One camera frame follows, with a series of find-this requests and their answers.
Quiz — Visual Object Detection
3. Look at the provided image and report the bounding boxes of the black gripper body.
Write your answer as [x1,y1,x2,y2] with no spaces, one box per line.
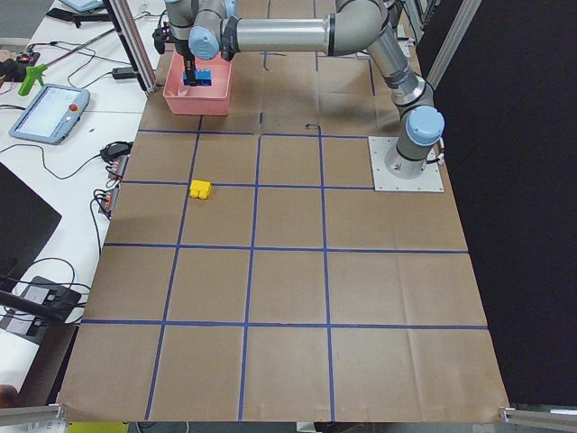
[152,25,195,59]

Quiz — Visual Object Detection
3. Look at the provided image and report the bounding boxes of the yellow toy block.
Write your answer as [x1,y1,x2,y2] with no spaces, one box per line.
[188,179,213,200]

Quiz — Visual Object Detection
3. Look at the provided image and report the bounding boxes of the grey usb hub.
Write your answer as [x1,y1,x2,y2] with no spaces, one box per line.
[105,155,129,180]
[99,187,120,217]

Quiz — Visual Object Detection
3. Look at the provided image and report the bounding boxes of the brown paper table cover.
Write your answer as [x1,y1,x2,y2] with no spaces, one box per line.
[59,51,508,422]

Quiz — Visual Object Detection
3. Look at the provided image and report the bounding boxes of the blue toy block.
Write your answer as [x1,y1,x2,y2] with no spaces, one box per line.
[194,69,212,87]

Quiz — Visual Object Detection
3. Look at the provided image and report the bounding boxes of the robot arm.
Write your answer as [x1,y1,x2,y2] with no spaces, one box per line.
[152,0,445,179]

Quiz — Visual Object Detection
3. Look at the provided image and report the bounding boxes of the pink plastic box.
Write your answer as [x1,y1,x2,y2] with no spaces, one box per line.
[163,51,234,116]

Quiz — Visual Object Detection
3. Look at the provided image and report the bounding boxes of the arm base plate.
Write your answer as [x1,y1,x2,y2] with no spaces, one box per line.
[368,136,444,194]

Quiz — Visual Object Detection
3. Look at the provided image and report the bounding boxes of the black power adapter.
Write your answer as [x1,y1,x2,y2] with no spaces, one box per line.
[111,67,136,80]

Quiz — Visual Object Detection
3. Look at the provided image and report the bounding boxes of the black monitor stand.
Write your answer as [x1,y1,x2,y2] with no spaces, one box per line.
[1,276,81,344]

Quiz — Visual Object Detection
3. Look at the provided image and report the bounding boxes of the grey teach pendant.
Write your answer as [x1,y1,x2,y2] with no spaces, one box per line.
[9,84,91,145]

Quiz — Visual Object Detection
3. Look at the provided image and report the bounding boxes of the metal reacher grabber tool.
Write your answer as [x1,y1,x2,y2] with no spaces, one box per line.
[18,28,115,97]

